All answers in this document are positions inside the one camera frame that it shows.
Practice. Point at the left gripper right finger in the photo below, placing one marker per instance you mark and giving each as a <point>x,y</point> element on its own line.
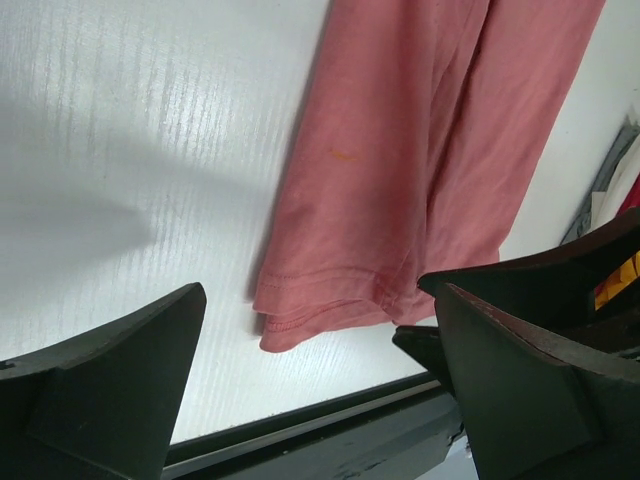
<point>547,384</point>

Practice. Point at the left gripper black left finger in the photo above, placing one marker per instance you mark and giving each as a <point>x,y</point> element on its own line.
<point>102,404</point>

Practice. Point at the pink red t shirt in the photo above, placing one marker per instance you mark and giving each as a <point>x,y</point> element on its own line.
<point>424,123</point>

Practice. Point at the folded orange t shirt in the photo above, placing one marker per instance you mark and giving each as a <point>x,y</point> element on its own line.
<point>621,278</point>

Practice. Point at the folded white t shirt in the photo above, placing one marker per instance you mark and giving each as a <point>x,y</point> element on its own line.
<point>624,179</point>

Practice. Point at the folded magenta t shirt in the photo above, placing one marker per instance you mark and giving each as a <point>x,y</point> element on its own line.
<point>632,199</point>

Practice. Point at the folded grey t shirt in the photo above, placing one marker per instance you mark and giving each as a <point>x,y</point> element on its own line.
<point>623,141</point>

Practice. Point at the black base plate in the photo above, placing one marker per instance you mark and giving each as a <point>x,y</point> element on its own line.
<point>399,430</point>

